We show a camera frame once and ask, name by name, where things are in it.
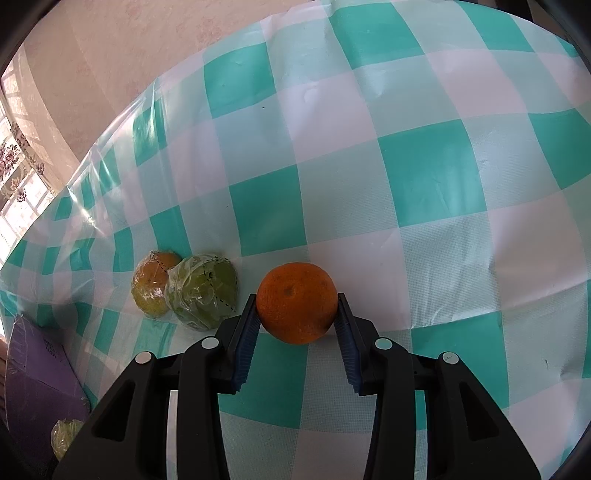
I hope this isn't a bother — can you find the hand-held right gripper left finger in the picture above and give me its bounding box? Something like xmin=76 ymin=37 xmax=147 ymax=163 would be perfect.
xmin=52 ymin=293 xmax=259 ymax=480

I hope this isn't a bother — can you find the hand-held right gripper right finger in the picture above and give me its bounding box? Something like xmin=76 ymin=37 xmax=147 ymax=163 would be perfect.
xmin=333 ymin=292 xmax=541 ymax=480

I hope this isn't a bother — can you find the large green mango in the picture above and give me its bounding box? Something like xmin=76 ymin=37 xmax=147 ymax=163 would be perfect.
xmin=165 ymin=254 xmax=240 ymax=330

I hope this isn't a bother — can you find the orange mandarin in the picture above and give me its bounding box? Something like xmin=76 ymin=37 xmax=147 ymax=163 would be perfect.
xmin=256 ymin=262 xmax=339 ymax=346

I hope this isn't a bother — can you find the yellow-red fruit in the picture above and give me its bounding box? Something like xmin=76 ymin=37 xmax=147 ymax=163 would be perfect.
xmin=131 ymin=250 xmax=183 ymax=318

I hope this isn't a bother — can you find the small green fruit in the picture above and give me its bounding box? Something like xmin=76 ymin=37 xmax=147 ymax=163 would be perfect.
xmin=51 ymin=418 xmax=86 ymax=461

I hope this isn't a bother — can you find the green white checkered tablecloth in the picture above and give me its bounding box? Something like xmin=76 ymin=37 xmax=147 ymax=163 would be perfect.
xmin=0 ymin=0 xmax=591 ymax=480

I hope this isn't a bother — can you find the purple cardboard box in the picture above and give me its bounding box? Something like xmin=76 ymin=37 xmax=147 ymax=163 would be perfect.
xmin=0 ymin=314 xmax=92 ymax=476

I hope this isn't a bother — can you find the floral curtain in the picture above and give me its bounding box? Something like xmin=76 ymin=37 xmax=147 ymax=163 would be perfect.
xmin=0 ymin=60 xmax=58 ymax=264

